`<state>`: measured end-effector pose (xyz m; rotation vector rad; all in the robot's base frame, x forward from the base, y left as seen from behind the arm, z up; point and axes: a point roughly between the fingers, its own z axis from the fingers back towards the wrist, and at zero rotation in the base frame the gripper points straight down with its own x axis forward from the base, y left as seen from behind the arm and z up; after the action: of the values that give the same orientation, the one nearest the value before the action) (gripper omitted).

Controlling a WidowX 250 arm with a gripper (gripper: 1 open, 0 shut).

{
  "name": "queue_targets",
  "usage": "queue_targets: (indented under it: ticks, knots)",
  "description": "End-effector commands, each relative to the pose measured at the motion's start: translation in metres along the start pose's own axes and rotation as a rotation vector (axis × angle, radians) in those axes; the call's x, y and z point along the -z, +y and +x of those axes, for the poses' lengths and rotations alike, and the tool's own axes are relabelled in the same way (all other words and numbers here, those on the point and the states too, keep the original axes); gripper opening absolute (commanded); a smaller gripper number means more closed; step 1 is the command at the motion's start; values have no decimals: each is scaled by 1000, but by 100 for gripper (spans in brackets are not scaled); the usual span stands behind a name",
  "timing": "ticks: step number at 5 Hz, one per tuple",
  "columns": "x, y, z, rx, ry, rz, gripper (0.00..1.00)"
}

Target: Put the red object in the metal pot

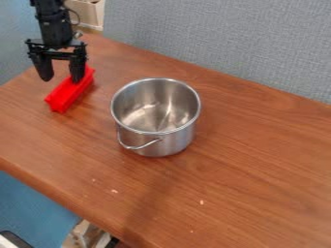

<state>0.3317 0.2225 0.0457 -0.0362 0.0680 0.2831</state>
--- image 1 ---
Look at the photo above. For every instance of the light wooden frame under table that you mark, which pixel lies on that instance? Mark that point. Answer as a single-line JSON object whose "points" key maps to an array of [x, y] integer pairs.
{"points": [[88, 236]]}

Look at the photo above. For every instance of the red plastic block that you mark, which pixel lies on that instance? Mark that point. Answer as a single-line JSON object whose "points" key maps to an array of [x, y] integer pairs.
{"points": [[68, 91]]}

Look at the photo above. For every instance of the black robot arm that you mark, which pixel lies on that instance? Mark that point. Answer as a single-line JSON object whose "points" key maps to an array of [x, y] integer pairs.
{"points": [[58, 44]]}

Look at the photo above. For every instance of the stainless steel pot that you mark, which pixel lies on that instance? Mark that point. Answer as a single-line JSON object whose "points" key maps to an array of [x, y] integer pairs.
{"points": [[155, 111]]}

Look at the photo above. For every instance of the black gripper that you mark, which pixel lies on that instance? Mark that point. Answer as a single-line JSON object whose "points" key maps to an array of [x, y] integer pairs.
{"points": [[72, 51]]}

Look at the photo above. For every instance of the black and white device corner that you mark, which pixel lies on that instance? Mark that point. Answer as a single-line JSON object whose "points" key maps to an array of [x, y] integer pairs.
{"points": [[10, 240]]}

